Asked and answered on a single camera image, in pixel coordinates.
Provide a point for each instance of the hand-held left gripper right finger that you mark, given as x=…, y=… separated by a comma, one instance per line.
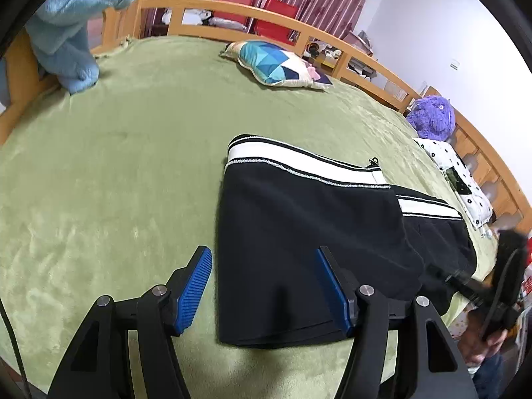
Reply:
x=332, y=291

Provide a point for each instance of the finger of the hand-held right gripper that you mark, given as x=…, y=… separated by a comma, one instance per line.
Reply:
x=461, y=284

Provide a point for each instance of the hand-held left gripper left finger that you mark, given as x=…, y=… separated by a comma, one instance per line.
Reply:
x=193, y=291

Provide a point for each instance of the black pants with white stripes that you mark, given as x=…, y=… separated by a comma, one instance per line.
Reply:
x=291, y=237

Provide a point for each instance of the person's right hand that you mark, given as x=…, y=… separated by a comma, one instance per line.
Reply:
x=478, y=341

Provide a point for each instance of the person's leg in jeans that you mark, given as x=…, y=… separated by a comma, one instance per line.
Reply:
x=488, y=378

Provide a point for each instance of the white flower print pillow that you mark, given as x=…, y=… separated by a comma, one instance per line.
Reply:
x=449, y=158

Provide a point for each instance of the green fleece blanket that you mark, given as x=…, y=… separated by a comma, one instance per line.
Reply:
x=104, y=174

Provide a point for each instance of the purple plush toy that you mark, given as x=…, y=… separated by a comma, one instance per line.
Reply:
x=432, y=116

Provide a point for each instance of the geometric patterned pillow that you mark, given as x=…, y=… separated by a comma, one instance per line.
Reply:
x=270, y=60

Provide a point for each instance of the pile of cardboard and plastic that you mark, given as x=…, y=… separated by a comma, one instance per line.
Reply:
x=357, y=50

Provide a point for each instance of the red chair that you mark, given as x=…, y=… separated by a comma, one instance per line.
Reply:
x=278, y=10
x=235, y=2

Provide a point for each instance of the light blue plush blanket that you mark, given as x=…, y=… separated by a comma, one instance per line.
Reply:
x=66, y=29

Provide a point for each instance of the white wall switch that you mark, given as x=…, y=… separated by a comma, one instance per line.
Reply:
x=455, y=64

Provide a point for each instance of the wooden bed frame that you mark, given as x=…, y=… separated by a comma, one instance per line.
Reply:
x=195, y=33

